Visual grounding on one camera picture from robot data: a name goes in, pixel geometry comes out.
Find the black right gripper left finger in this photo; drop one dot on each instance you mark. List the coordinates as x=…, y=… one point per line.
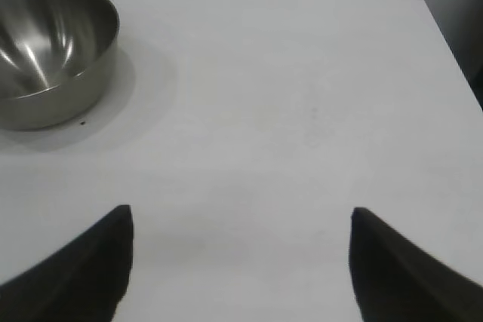
x=75, y=280

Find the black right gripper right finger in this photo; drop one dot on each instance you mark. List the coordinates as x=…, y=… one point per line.
x=396, y=284

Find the stainless steel mixing bowl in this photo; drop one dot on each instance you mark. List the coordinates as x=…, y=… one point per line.
x=49, y=46

